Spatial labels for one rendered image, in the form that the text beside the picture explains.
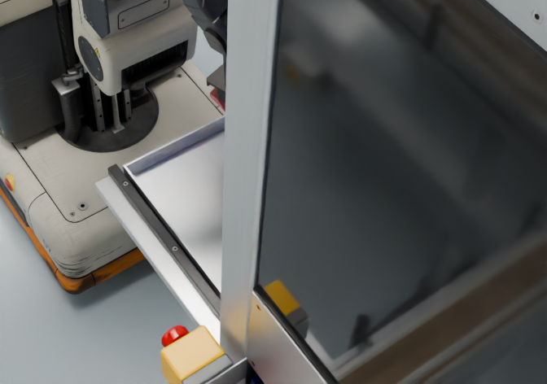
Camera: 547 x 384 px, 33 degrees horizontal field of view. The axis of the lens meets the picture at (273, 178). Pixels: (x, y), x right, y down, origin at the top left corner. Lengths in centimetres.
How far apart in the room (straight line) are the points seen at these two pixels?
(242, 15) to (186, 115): 168
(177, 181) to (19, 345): 99
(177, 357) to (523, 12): 83
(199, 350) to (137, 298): 123
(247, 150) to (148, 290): 161
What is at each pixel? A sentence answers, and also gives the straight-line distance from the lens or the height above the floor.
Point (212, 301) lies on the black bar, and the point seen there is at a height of 90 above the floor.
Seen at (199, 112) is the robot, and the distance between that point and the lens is 246.
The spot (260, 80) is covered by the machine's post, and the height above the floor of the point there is 156.
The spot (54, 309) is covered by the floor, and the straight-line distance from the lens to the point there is 248.
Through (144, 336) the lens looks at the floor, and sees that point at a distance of 242.
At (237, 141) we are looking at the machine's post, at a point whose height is 145.
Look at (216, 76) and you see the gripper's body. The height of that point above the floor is 107.
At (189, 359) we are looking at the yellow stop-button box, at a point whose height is 103.
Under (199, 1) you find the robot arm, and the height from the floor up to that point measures 129.
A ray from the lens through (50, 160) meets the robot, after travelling 239.
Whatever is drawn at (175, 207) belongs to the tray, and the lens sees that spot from 155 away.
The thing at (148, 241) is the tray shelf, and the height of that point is 88.
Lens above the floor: 215
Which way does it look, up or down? 53 degrees down
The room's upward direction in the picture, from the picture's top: 6 degrees clockwise
